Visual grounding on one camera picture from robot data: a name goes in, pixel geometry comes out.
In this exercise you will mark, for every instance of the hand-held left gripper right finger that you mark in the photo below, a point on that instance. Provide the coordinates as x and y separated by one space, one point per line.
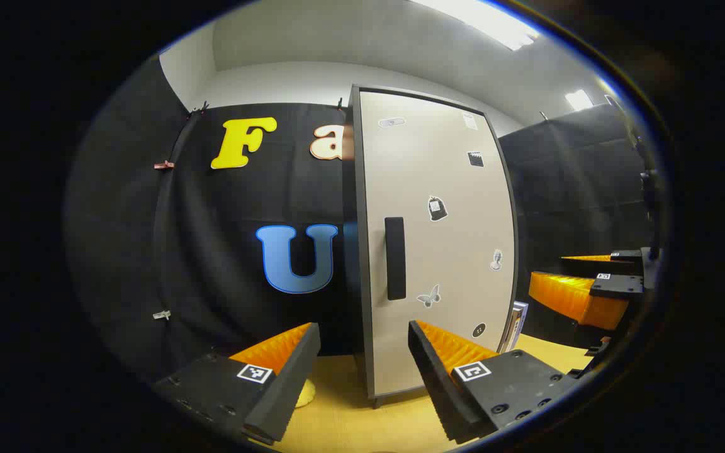
438 384

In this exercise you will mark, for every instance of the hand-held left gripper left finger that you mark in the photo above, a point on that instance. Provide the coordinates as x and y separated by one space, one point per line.
287 390

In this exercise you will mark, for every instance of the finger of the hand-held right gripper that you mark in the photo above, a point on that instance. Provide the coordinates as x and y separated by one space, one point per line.
614 286
623 257

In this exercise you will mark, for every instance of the light cabinet door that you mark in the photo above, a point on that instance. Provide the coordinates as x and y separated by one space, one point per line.
457 239

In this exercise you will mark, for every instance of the grey cabinet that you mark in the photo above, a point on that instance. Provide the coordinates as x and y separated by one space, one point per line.
351 251

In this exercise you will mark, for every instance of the yellow round bun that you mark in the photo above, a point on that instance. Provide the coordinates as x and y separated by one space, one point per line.
307 395

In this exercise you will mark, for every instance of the white blue box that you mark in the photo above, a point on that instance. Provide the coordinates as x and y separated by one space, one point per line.
518 324

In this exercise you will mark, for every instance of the silver clamp clip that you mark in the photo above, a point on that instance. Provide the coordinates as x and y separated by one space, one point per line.
162 314

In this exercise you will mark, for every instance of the small ceiling light panel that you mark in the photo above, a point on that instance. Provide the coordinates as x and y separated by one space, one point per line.
579 99

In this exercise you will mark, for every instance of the red clamp clip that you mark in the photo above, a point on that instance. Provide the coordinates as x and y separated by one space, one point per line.
163 165

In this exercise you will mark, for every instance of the large ceiling light panel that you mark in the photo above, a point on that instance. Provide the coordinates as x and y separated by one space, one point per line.
482 22

